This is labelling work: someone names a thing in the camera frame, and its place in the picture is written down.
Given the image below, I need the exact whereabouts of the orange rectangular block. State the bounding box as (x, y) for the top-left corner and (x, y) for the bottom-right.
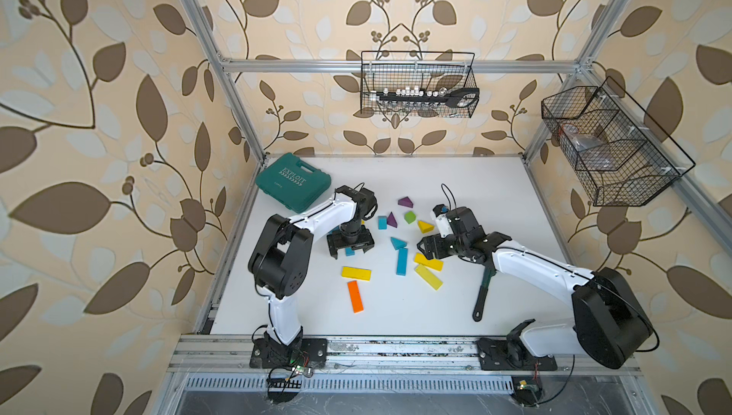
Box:
(347, 281), (364, 314)

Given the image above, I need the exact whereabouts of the teal trapezoid block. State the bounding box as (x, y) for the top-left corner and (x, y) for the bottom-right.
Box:
(377, 216), (388, 230)

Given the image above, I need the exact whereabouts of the teal triangle block centre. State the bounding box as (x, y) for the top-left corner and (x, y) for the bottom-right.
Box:
(391, 237), (407, 250)

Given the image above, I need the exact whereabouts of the yellow triangle block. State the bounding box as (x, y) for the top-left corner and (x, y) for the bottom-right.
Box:
(417, 220), (435, 234)

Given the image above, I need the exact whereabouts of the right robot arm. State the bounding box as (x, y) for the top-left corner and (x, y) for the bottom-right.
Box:
(417, 204), (659, 369)

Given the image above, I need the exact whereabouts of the right wire basket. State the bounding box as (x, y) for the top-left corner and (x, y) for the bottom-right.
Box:
(541, 77), (696, 207)

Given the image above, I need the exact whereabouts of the purple triangle block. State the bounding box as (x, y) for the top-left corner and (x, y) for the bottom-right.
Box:
(386, 213), (398, 228)
(398, 197), (414, 208)

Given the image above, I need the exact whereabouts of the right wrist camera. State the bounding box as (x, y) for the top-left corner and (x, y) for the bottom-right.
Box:
(431, 204), (453, 238)

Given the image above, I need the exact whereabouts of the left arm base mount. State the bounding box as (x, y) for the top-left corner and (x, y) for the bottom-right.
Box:
(249, 333), (328, 369)

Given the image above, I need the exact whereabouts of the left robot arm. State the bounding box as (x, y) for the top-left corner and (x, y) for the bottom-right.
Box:
(248, 185), (377, 347)

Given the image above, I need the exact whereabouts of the green plastic tool case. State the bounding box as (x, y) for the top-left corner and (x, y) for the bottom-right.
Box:
(255, 153), (332, 213)

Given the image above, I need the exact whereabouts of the teal long block upright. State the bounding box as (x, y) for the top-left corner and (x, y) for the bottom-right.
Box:
(396, 247), (409, 277)

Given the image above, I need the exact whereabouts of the wire basket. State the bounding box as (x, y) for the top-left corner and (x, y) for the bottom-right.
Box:
(541, 77), (696, 207)
(356, 50), (480, 121)

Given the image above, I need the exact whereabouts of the lime yellow rectangular block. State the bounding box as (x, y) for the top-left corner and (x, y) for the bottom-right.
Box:
(415, 264), (443, 290)

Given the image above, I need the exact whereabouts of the socket set rail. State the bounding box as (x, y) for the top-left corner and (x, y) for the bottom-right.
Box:
(365, 88), (480, 109)

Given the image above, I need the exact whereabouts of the back wire basket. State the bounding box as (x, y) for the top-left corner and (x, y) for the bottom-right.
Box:
(356, 50), (480, 121)

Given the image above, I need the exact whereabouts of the plastic bag in basket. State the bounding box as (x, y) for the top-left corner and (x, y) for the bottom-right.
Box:
(560, 124), (616, 171)

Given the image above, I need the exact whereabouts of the green cube upper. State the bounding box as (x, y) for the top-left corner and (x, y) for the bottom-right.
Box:
(404, 211), (417, 224)

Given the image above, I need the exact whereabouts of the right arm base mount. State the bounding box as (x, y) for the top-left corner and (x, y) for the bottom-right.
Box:
(476, 319), (558, 371)

